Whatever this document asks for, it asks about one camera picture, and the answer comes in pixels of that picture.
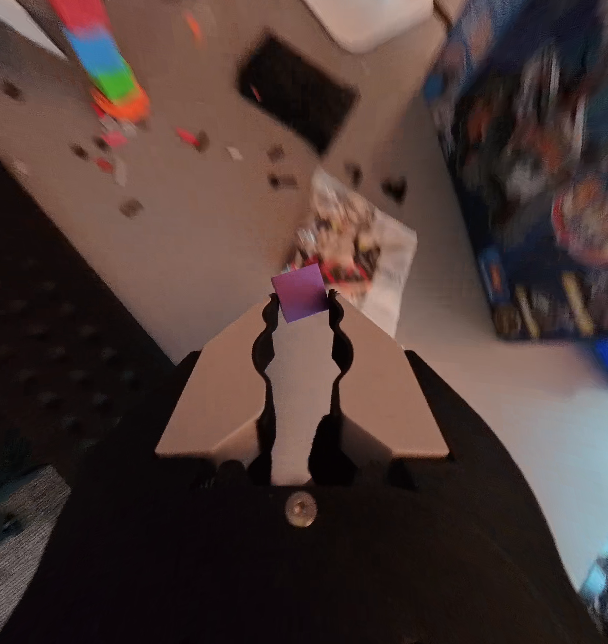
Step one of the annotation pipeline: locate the black pole with round base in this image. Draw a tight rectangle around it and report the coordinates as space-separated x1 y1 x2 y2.
580 513 608 631

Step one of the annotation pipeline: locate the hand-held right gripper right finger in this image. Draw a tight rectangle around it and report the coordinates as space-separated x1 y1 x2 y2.
309 290 450 486

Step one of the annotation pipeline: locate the clear plastic parts bag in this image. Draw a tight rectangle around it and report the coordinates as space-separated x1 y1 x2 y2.
285 166 419 340

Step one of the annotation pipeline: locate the green foam cube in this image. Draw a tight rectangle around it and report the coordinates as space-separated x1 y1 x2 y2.
89 64 137 100

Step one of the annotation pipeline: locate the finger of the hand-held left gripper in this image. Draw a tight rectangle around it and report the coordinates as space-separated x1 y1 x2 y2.
0 0 69 61

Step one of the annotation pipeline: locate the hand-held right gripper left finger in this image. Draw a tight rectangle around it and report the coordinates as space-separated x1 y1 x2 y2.
155 294 277 486

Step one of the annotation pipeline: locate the blue robot kit box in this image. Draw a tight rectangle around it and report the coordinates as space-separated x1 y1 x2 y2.
423 0 608 344

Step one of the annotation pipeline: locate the purple foam cube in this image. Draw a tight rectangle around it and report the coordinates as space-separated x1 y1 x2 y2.
270 263 332 324

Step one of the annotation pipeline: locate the red foam cube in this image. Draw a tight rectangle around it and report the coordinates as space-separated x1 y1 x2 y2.
49 0 110 34

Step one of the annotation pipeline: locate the orange gear wheel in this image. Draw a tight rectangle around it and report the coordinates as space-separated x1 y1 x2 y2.
89 85 152 122

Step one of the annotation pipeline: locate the black perforated building plate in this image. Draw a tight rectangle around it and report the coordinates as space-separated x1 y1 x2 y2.
235 32 362 157

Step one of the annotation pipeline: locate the blue foam cube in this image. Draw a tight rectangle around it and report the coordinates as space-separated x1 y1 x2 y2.
64 26 125 77

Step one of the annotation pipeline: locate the small orange bush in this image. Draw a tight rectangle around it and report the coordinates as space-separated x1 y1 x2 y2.
182 9 206 47

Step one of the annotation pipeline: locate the white booklet stand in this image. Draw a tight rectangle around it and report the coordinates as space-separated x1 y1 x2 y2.
300 0 436 54

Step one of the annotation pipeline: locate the black perforated pad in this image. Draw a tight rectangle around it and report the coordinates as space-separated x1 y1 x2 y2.
0 146 177 481

